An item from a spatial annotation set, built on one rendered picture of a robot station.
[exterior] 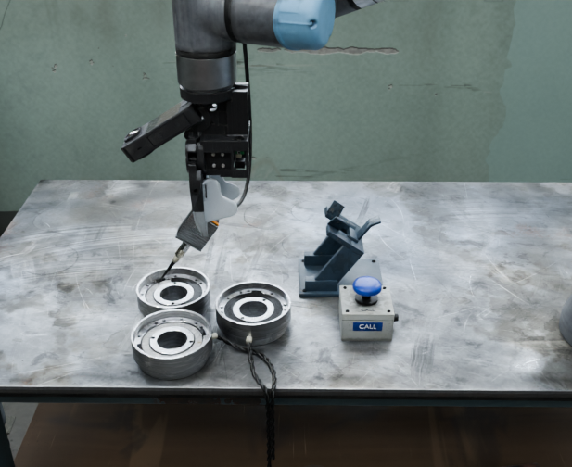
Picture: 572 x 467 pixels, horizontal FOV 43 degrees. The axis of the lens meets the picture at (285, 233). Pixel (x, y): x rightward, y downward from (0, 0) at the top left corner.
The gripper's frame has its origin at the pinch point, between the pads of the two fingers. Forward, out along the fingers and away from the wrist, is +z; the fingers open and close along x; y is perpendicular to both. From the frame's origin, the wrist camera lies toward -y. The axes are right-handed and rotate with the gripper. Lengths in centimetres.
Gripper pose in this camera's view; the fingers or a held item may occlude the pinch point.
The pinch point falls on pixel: (200, 222)
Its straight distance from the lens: 103.5
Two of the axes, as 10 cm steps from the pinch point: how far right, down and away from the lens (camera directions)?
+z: 0.0, 8.7, 5.0
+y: 10.0, 0.0, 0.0
